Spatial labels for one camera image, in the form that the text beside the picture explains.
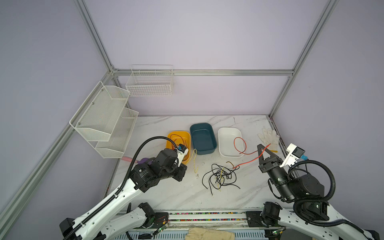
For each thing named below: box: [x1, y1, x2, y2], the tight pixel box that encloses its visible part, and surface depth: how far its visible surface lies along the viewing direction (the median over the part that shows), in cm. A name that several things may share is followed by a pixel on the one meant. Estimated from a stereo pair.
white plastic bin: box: [218, 127, 245, 158], surface depth 101 cm
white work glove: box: [257, 128, 280, 153], surface depth 110 cm
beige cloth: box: [184, 227, 236, 240], surface depth 71 cm
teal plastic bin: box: [190, 122, 218, 155], surface depth 106 cm
